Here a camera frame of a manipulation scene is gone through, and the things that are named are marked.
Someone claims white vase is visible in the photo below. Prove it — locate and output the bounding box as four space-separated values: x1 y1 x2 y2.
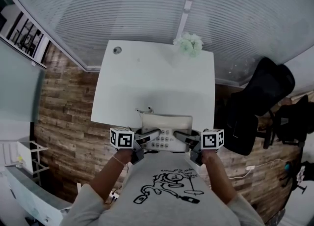
171 44 191 68

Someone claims black office chair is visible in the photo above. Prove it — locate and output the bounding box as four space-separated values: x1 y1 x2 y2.
263 94 309 150
222 57 296 157

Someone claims white telephone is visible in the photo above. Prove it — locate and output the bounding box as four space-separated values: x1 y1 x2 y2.
141 113 193 153

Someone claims grey glass table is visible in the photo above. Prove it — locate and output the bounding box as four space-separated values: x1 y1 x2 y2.
0 165 74 226

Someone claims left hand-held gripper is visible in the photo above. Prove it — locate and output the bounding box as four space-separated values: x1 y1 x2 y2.
109 127 162 166

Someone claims thin wrist bracelet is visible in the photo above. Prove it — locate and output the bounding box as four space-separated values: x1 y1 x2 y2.
112 155 125 167

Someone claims white shelf rack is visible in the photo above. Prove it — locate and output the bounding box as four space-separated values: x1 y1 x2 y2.
0 140 50 186

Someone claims white desk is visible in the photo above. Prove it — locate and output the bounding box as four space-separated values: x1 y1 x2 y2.
90 39 216 153

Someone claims white flower bouquet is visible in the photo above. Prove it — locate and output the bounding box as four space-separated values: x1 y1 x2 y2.
173 32 204 58

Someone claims person's left forearm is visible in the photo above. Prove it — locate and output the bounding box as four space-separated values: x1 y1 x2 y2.
89 149 134 203

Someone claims person's right forearm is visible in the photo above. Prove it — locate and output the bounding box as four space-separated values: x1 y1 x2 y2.
202 150 238 206

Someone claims grey printed t-shirt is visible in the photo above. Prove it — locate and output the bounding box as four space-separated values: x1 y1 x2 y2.
58 151 265 226

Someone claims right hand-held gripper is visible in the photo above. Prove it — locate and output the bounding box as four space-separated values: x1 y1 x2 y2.
173 128 225 167

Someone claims black equipment stand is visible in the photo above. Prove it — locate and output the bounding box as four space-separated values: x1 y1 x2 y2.
282 161 314 194

